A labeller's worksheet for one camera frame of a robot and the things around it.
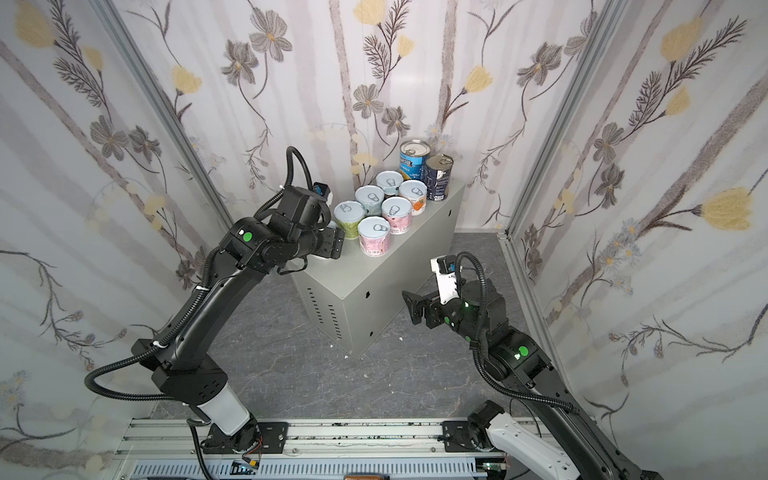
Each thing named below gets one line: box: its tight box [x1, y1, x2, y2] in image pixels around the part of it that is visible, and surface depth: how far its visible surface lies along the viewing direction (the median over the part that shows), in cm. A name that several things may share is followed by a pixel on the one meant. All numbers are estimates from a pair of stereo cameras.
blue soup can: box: [399, 139, 431, 181], surface depth 80 cm
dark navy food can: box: [423, 153, 454, 202], surface depth 78 cm
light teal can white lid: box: [355, 185, 385, 216], surface depth 75 cm
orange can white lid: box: [399, 179, 428, 216], surface depth 77 cm
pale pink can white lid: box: [358, 216, 390, 257], surface depth 68 cm
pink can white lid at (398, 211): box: [381, 196, 412, 235], surface depth 72 cm
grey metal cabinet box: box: [291, 180, 465, 359], surface depth 72 cm
